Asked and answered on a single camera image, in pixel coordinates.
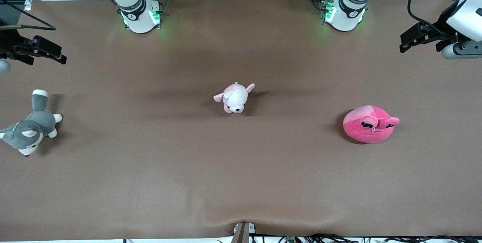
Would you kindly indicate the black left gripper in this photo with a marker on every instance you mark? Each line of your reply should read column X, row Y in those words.
column 441, row 32

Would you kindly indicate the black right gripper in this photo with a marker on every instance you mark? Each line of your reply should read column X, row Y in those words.
column 8, row 44

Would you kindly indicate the bright pink round plush toy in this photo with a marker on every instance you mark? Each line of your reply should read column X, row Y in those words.
column 361, row 130

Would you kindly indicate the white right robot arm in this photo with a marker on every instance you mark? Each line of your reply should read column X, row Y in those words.
column 139, row 20

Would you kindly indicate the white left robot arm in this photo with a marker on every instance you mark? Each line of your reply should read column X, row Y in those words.
column 346, row 20

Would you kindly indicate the grey white husky plush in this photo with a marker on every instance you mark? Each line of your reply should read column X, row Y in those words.
column 37, row 122

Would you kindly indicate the pale pink white plush dog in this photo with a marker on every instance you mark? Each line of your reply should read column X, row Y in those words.
column 235, row 100

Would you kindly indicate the brown table mat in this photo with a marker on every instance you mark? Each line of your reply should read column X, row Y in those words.
column 241, row 179

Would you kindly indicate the small green circuit board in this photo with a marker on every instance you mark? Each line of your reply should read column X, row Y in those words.
column 290, row 239

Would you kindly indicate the metal table clamp bracket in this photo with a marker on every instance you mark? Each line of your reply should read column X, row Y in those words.
column 241, row 233

